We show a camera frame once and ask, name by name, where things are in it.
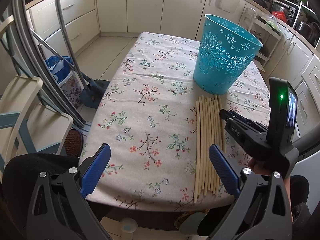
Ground wooden chopstick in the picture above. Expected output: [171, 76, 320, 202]
[213, 96, 220, 196]
[194, 100, 200, 203]
[197, 96, 203, 197]
[205, 97, 212, 192]
[208, 98, 216, 195]
[202, 95, 208, 196]
[214, 95, 223, 150]
[217, 95, 226, 153]

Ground teal perforated plastic basket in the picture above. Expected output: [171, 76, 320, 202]
[193, 14, 263, 95]

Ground cream kitchen cabinets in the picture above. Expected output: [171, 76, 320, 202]
[24, 0, 320, 138]

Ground person's right hand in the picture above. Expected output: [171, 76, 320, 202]
[248, 158, 293, 223]

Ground white refrigerator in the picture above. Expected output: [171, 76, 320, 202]
[290, 122, 320, 215]

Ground white folding chair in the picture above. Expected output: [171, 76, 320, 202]
[0, 15, 74, 181]

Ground floral tablecloth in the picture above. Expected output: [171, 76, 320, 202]
[80, 32, 270, 212]

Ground white rolling storage cart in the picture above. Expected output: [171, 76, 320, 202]
[239, 7, 281, 73]

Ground floral bin with blue bag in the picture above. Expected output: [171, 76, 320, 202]
[45, 56, 83, 109]

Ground red plastic bag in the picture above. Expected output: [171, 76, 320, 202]
[272, 11, 287, 23]

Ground white hanging bag on cabinet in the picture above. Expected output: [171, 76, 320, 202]
[207, 0, 246, 16]

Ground black toaster oven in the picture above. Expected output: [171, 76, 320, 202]
[269, 0, 299, 27]

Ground blue dustpan with handle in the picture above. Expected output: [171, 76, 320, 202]
[30, 0, 111, 110]

